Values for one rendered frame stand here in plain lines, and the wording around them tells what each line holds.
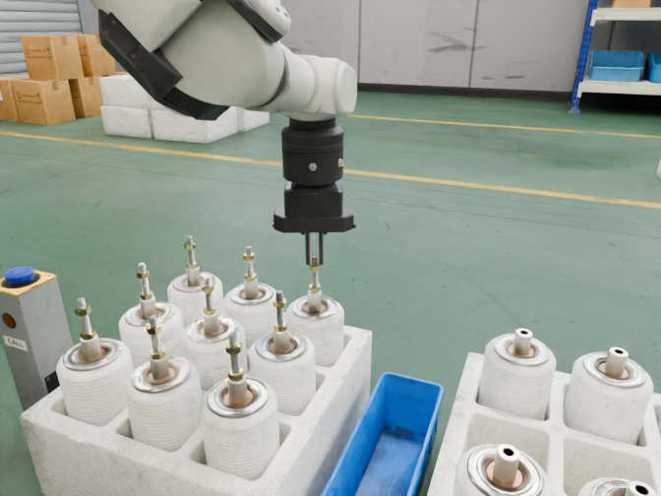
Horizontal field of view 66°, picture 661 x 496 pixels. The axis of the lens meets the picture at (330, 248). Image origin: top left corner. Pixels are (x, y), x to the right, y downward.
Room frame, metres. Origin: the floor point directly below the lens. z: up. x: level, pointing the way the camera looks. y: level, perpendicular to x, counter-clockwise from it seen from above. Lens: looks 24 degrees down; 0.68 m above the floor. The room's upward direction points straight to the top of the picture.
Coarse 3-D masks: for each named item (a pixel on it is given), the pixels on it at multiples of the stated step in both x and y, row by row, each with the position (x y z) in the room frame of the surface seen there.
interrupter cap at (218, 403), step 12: (216, 384) 0.53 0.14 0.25; (252, 384) 0.53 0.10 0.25; (264, 384) 0.53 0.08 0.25; (216, 396) 0.50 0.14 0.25; (228, 396) 0.51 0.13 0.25; (252, 396) 0.51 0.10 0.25; (264, 396) 0.51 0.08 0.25; (216, 408) 0.48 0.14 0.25; (228, 408) 0.48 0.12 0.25; (240, 408) 0.48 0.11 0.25; (252, 408) 0.48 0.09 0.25
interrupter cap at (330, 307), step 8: (304, 296) 0.75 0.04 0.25; (296, 304) 0.73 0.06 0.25; (304, 304) 0.73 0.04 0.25; (328, 304) 0.73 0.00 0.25; (336, 304) 0.73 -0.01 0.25; (296, 312) 0.70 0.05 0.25; (304, 312) 0.70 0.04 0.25; (312, 312) 0.71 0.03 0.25; (320, 312) 0.71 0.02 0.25; (328, 312) 0.71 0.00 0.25
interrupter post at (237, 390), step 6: (228, 384) 0.50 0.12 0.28; (234, 384) 0.50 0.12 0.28; (240, 384) 0.50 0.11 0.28; (228, 390) 0.50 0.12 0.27; (234, 390) 0.50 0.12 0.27; (240, 390) 0.50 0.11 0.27; (246, 390) 0.51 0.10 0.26; (234, 396) 0.50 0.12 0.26; (240, 396) 0.50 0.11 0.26; (246, 396) 0.50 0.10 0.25; (234, 402) 0.50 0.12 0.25; (240, 402) 0.50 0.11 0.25
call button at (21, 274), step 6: (12, 270) 0.70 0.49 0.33; (18, 270) 0.70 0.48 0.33; (24, 270) 0.70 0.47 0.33; (30, 270) 0.70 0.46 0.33; (6, 276) 0.68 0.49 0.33; (12, 276) 0.68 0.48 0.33; (18, 276) 0.68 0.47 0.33; (24, 276) 0.69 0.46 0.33; (30, 276) 0.70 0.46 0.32; (12, 282) 0.68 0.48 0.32; (18, 282) 0.68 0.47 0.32; (24, 282) 0.69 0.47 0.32
